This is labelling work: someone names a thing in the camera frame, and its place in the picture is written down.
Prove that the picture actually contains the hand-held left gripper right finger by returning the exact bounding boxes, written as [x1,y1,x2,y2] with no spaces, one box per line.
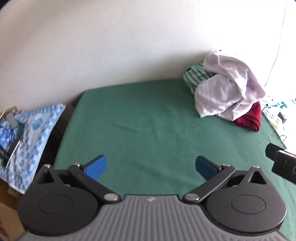
[195,156,269,204]

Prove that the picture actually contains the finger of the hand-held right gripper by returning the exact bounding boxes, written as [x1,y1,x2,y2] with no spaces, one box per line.
[265,143,283,161]

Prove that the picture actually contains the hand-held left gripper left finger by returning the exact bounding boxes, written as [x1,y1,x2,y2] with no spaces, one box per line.
[35,155,122,205]

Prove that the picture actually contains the white shirt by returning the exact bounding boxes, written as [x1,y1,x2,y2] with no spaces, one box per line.
[194,50,266,121]

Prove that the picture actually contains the white power strip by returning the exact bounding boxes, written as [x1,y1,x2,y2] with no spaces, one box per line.
[262,105,281,124]

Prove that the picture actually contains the dark red garment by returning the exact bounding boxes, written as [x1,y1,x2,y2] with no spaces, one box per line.
[235,101,262,132]

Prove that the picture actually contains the green table cloth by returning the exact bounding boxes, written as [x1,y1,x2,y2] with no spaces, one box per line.
[52,77,296,239]

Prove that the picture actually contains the blue floral cloth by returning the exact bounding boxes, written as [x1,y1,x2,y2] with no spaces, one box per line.
[0,104,66,195]

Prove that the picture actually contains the green striped shirt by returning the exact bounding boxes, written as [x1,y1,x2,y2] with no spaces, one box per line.
[183,62,216,94]

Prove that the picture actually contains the grey phone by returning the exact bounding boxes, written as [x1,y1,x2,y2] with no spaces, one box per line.
[5,112,19,127]

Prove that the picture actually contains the brown cardboard box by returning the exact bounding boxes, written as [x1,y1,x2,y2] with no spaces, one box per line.
[0,181,26,241]

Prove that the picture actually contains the black wall cable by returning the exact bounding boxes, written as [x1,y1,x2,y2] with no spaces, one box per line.
[265,0,287,87]

